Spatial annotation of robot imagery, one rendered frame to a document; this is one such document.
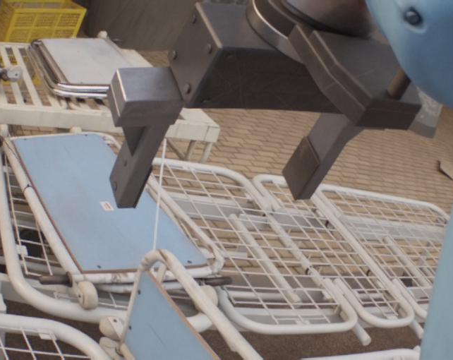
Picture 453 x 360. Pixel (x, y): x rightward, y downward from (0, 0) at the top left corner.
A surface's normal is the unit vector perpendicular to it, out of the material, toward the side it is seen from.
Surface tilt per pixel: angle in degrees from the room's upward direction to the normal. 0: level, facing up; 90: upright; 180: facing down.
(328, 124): 97
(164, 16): 101
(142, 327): 90
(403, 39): 120
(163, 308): 90
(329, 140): 97
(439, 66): 114
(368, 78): 25
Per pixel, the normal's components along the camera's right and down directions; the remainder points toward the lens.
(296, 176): -0.87, 0.04
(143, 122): 0.33, 0.79
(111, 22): -0.31, 0.45
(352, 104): -0.67, 0.34
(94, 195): 0.25, -0.88
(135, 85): 0.37, -0.62
